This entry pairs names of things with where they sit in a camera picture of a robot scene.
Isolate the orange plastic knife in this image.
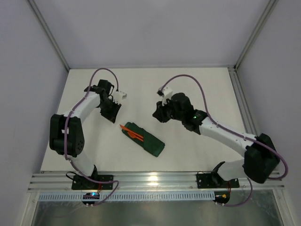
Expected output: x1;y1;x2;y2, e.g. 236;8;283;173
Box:
119;124;135;133

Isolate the green cloth napkin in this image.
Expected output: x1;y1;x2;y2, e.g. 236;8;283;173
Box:
121;122;165;157

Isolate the orange plastic fork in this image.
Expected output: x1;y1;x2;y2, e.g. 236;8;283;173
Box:
128;131;144;142

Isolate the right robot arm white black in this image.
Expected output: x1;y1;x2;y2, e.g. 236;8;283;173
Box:
153;91;280;187

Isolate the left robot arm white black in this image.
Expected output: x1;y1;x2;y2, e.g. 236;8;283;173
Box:
49;80;127;184

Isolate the left black controller board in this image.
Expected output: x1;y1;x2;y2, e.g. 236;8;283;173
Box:
82;192;100;206

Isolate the black controller board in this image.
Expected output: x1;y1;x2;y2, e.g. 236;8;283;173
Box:
213;192;230;205
82;192;100;206

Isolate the right black controller board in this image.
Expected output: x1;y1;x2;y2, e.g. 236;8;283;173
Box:
213;192;230;205

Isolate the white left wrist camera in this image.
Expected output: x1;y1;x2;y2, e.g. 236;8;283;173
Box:
112;91;127;104

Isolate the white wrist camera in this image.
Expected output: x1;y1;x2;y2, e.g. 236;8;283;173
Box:
112;91;127;104
157;86;173;106

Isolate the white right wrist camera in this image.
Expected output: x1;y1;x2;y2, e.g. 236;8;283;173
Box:
157;86;173;106

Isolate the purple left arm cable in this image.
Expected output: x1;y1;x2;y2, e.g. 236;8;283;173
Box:
63;68;120;209

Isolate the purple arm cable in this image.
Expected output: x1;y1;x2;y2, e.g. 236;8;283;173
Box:
158;74;289;207
63;68;120;209

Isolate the aluminium frame rail right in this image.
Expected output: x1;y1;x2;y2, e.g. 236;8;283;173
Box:
228;66;260;136

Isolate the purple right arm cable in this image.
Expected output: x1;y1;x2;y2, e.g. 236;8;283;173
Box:
158;74;289;207

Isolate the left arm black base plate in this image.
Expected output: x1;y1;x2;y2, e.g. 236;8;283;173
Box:
71;175;113;190

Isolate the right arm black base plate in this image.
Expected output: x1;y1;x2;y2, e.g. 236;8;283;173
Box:
196;172;240;189

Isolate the slotted grey cable duct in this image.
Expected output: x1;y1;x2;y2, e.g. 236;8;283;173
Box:
38;191;214;202

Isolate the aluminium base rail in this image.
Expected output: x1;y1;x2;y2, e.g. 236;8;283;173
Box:
28;171;284;192

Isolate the aluminium frame post left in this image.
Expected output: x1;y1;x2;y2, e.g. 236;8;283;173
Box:
26;0;71;72

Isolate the aluminium frame post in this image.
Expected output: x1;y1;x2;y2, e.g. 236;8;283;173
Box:
26;0;71;72
234;0;278;71

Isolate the aluminium frame post right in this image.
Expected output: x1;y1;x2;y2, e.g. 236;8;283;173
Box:
234;0;278;71

